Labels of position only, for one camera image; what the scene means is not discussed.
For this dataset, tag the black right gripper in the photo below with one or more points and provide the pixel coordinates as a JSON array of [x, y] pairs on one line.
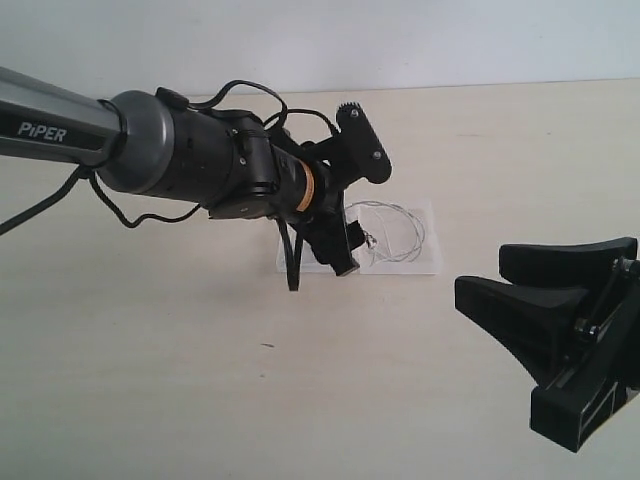
[[580, 387]]

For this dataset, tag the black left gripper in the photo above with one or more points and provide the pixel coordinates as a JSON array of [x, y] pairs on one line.
[[312, 211]]

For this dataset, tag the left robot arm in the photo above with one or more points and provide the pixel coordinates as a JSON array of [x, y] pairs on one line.
[[229, 162]]

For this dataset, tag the clear plastic hinged case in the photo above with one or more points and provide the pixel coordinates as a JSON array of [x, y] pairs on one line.
[[400, 238]]

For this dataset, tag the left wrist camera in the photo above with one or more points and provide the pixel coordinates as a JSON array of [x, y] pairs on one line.
[[354, 151]]

